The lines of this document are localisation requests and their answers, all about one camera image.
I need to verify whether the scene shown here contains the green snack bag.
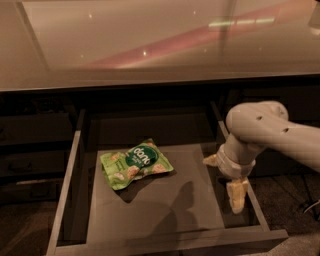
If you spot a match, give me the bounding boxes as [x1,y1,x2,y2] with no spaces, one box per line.
[100,138,174,191]

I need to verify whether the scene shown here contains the dark cabinet door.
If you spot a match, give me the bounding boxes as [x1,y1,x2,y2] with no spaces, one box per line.
[219,86,320,177]

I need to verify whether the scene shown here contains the dark drawer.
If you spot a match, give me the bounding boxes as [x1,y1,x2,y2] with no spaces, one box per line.
[0,151,66,177]
[0,178,63,205]
[0,113,73,146]
[46,103,288,256]

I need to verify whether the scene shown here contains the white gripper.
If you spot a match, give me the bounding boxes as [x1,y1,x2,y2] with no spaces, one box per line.
[203,145,256,214]

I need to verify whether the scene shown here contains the white cable on floor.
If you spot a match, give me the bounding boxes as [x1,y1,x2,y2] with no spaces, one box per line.
[302,199,320,214]

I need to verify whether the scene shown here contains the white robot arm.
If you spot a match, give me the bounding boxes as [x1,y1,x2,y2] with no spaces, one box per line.
[203,101,320,214]

